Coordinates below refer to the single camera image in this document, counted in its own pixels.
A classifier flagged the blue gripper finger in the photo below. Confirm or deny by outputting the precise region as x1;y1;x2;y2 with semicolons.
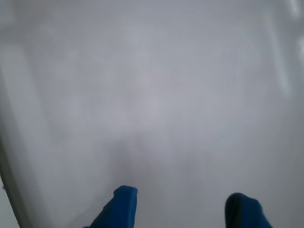
224;192;274;228
83;185;139;228

